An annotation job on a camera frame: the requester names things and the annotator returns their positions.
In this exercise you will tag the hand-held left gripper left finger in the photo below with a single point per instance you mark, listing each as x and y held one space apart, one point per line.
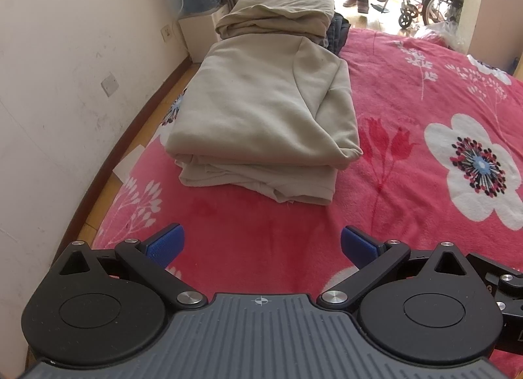
165 244

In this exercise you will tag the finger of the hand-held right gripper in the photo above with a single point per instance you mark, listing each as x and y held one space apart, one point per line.
496 275
512 322

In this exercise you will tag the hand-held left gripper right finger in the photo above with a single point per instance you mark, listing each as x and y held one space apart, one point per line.
359 246

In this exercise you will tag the beige hooded sweatshirt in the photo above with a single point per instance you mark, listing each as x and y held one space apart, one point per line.
253 105

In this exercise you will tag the dark folded clothes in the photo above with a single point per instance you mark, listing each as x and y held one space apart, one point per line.
337 36

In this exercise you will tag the pink floral blanket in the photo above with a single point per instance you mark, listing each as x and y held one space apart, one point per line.
286 232

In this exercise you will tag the white paper sheet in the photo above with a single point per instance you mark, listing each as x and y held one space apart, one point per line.
128 162

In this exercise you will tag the white water dispenser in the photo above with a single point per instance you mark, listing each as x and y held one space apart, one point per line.
200 32

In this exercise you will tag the white plastic bag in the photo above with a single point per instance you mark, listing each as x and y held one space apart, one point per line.
441 34

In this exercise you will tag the beige folded pants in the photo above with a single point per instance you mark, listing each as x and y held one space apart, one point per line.
282 7

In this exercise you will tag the wall socket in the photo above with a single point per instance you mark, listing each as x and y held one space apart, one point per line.
166 32
110 84

